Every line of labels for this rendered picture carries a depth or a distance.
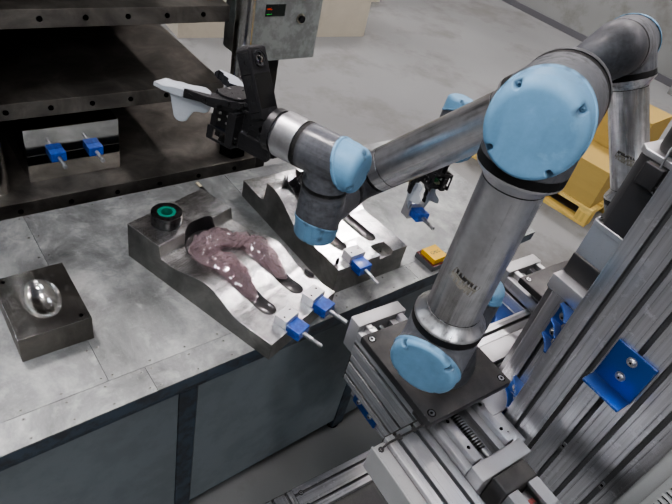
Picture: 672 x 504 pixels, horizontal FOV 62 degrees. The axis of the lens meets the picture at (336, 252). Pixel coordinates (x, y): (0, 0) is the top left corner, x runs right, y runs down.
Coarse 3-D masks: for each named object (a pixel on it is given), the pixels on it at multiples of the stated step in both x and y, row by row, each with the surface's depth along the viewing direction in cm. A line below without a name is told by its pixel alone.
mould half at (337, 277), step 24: (264, 192) 176; (288, 192) 166; (264, 216) 175; (288, 216) 163; (360, 216) 173; (288, 240) 167; (360, 240) 162; (384, 240) 165; (312, 264) 160; (336, 264) 152; (384, 264) 164; (336, 288) 156
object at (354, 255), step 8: (352, 248) 154; (360, 248) 155; (344, 256) 154; (352, 256) 152; (360, 256) 154; (352, 264) 153; (360, 264) 152; (368, 264) 153; (360, 272) 152; (368, 272) 151; (376, 280) 150
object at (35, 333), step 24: (0, 288) 126; (24, 288) 128; (48, 288) 130; (72, 288) 130; (24, 312) 122; (48, 312) 126; (72, 312) 124; (24, 336) 117; (48, 336) 120; (72, 336) 125; (24, 360) 120
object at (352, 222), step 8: (296, 176) 170; (288, 184) 167; (296, 184) 172; (296, 192) 172; (352, 224) 170; (360, 224) 169; (360, 232) 167; (368, 232) 167; (336, 240) 161; (336, 248) 157; (344, 248) 159
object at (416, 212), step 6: (414, 204) 171; (420, 204) 173; (402, 210) 175; (408, 210) 173; (414, 210) 171; (420, 210) 171; (408, 216) 173; (414, 216) 171; (420, 216) 170; (426, 216) 171; (426, 222) 169; (432, 228) 168
